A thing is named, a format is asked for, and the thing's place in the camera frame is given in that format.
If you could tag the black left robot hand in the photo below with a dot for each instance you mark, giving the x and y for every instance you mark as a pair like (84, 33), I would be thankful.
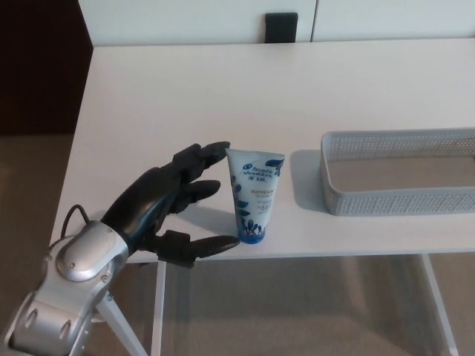
(148, 193)

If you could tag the white blue shampoo tube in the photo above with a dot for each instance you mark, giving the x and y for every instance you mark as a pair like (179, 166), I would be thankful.
(252, 193)

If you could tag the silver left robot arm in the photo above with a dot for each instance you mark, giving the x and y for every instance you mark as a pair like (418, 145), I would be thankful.
(70, 282)

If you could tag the dark brown wooden cabinet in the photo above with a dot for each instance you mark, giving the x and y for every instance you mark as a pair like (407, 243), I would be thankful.
(41, 66)

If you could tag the black chair backrest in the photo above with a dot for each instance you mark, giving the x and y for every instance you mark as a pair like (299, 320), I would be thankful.
(281, 26)

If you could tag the grey perforated plastic basket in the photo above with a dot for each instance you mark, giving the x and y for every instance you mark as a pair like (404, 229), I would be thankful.
(393, 185)

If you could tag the white metal table frame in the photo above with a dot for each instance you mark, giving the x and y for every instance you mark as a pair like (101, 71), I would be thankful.
(160, 308)

